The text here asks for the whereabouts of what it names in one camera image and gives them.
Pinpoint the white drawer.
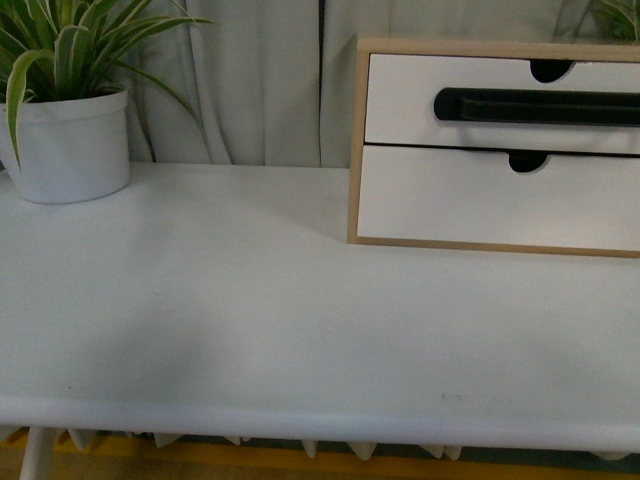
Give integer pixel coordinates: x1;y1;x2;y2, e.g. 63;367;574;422
365;54;639;156
358;145;639;251

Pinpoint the grey curtain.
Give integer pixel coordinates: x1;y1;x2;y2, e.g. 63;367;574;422
89;0;640;169

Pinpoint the white plant pot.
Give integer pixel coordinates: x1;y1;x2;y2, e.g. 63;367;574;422
1;91;130;204

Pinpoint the green spider plant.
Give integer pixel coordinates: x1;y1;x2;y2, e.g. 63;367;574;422
1;0;211;163

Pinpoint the white table leg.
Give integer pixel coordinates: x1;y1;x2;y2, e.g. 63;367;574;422
19;427;57;480

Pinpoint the wooden drawer cabinet frame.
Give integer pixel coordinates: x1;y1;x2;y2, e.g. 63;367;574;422
347;38;639;258

